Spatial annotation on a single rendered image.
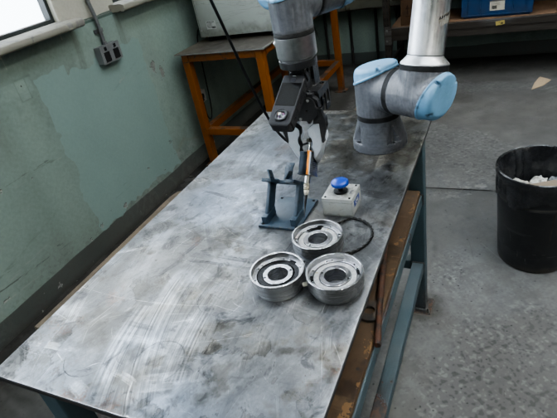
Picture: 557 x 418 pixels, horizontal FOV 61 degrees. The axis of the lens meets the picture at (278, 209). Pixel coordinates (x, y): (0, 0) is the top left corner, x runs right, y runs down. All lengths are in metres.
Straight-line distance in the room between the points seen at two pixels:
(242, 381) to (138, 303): 0.31
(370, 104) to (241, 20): 1.96
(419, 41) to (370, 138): 0.28
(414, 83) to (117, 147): 1.95
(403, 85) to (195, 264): 0.64
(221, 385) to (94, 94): 2.13
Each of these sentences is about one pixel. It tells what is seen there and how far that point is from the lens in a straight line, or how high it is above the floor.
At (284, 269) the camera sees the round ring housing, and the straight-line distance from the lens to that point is 0.92.
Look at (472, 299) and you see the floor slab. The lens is 2.04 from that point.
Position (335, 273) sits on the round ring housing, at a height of 0.82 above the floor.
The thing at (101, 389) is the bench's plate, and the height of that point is 0.80.
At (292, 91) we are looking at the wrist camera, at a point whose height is 1.12.
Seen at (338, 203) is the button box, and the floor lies 0.83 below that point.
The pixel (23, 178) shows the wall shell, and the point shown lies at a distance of 2.43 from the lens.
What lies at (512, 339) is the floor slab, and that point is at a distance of 1.92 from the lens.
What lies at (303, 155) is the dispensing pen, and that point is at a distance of 0.97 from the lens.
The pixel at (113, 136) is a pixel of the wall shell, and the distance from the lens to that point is 2.80.
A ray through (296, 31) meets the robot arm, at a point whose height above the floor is 1.22.
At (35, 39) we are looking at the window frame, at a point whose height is 1.13.
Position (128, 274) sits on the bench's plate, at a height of 0.80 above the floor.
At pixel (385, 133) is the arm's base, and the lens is 1.32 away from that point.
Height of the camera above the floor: 1.40
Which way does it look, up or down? 31 degrees down
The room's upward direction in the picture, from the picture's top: 12 degrees counter-clockwise
